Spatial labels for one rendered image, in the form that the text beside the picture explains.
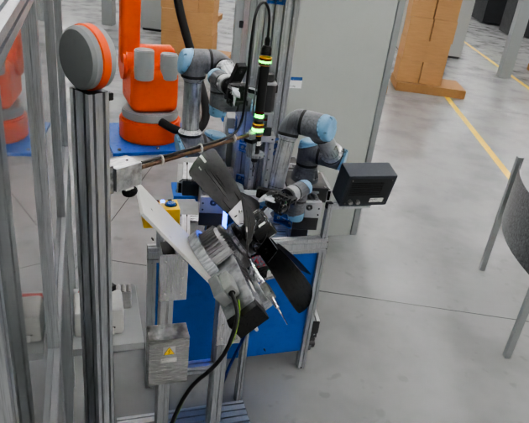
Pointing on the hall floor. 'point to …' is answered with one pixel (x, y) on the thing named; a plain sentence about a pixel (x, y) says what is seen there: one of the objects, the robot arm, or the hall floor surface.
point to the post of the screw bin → (241, 369)
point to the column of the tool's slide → (94, 247)
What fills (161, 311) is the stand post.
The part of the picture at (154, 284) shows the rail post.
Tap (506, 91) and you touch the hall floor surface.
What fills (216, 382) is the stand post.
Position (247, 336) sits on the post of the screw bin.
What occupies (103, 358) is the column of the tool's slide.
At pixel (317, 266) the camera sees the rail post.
